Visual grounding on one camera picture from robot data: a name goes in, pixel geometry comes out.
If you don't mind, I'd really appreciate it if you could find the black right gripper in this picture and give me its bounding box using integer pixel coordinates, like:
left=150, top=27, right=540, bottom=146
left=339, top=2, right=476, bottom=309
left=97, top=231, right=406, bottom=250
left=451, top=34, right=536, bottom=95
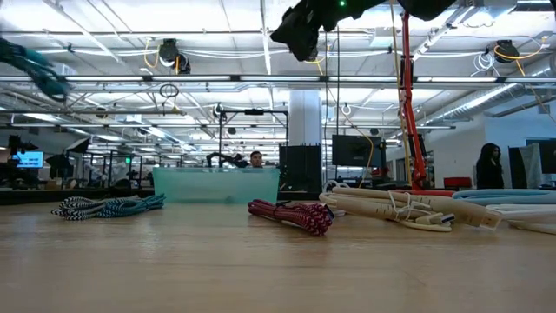
left=268, top=3, right=327, bottom=63

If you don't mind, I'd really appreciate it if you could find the teal plastic bin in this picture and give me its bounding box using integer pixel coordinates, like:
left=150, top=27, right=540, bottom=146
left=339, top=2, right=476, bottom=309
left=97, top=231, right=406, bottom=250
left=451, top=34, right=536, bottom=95
left=151, top=166, right=281, bottom=205

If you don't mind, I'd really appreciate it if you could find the pink black braided USB cable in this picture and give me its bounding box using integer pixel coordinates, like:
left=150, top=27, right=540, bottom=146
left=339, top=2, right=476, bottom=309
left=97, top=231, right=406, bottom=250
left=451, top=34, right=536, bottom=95
left=247, top=198, right=335, bottom=238

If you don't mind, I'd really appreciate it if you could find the beige USB cable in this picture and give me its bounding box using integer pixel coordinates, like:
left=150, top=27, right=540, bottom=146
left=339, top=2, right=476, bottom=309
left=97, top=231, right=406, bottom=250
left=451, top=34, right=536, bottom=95
left=319, top=179, right=503, bottom=230

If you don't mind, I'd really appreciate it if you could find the light blue USB cable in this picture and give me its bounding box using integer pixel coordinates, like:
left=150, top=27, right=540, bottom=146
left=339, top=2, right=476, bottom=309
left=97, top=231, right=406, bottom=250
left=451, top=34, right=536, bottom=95
left=451, top=188, right=556, bottom=207

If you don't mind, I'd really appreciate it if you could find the black white braided USB cable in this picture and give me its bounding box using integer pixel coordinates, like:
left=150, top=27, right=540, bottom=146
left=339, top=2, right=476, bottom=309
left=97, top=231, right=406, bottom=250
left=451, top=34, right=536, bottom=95
left=50, top=196, right=115, bottom=222

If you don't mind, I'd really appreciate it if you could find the white square column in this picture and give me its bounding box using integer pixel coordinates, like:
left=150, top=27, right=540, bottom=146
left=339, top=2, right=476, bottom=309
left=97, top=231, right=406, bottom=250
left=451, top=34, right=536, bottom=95
left=288, top=89, right=323, bottom=147

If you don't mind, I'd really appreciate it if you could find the black gantry rig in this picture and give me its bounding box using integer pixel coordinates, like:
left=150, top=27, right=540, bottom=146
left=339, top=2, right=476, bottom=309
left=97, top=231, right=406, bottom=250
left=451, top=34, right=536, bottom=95
left=218, top=108, right=290, bottom=170

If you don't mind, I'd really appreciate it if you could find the dark monitor screen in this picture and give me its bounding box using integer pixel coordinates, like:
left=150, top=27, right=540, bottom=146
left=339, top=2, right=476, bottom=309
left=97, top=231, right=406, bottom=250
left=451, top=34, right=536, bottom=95
left=331, top=134, right=384, bottom=169

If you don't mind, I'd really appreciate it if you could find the red desk lamp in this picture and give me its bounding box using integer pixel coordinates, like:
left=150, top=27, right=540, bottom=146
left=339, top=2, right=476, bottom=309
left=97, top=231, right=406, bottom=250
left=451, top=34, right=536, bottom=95
left=388, top=0, right=457, bottom=197

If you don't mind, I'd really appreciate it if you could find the black cabinet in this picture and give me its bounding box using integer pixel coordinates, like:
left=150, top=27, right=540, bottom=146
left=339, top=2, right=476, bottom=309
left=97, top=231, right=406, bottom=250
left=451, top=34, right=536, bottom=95
left=278, top=143, right=323, bottom=194

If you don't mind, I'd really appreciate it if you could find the red box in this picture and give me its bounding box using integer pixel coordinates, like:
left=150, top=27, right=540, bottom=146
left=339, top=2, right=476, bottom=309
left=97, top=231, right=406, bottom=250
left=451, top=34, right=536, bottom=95
left=443, top=176, right=473, bottom=190

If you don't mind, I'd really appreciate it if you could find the grey hanging cloth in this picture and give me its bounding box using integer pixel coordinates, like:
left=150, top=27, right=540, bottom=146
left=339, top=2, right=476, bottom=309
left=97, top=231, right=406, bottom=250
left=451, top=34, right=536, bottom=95
left=518, top=143, right=544, bottom=190

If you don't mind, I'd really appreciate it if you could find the blue screen monitor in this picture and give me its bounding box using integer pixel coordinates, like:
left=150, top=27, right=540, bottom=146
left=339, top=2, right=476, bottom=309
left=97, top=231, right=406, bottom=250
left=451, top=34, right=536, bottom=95
left=11, top=150, right=45, bottom=170

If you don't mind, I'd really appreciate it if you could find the black cable reel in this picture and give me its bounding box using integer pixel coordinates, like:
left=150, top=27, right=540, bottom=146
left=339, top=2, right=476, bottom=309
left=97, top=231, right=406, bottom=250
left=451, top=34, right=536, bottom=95
left=157, top=37, right=192, bottom=76
left=493, top=39, right=521, bottom=65

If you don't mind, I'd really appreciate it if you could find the black aluminium table frame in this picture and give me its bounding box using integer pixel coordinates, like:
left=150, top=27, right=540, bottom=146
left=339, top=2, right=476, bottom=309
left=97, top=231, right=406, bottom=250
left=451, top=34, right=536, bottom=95
left=0, top=187, right=331, bottom=206

